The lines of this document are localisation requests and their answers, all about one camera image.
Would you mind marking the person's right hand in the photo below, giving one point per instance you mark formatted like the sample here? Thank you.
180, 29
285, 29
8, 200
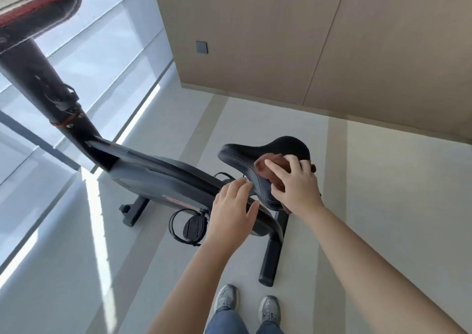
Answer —
300, 190

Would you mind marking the person's left hand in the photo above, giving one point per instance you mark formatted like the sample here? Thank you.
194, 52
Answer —
228, 219

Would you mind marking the person's left little finger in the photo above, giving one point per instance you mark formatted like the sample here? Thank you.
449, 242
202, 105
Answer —
220, 196

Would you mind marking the person's right middle finger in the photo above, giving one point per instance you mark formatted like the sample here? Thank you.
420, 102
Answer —
292, 164

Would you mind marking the person's left middle finger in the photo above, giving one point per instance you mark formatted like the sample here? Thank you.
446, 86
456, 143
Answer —
237, 186

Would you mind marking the person's right thumb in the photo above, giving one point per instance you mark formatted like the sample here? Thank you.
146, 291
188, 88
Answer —
281, 199

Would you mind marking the person's left thumb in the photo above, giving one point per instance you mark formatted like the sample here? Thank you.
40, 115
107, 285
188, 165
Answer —
252, 214

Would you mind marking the brown cleaning cloth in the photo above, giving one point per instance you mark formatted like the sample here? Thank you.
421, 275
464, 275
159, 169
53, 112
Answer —
262, 173

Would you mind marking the person's left forearm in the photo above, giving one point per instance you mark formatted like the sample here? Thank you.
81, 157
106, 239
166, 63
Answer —
191, 293

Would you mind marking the person's right forearm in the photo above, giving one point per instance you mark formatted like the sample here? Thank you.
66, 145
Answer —
368, 267

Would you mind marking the black bike saddle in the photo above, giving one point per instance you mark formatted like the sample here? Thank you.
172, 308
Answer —
239, 160

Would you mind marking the person's grey left shoe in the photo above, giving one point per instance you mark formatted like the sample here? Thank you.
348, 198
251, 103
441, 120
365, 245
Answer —
226, 297

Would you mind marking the person's grey shoe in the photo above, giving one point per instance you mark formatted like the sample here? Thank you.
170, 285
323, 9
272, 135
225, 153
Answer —
226, 297
270, 309

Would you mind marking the person's grey right shoe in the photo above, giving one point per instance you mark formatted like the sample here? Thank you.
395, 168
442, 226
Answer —
270, 309

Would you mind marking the person's blue jeans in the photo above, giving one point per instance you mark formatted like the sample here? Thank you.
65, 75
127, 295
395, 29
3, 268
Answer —
225, 322

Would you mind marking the white window blind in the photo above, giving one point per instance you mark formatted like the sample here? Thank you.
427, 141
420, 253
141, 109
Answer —
110, 49

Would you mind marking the black bike adjustment knob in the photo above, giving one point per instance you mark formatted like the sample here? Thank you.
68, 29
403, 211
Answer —
64, 97

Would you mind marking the black exercise bike frame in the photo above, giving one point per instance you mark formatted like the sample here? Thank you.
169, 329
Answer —
155, 177

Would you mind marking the grey wall switch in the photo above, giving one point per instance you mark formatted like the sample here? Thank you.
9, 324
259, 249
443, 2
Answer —
201, 47

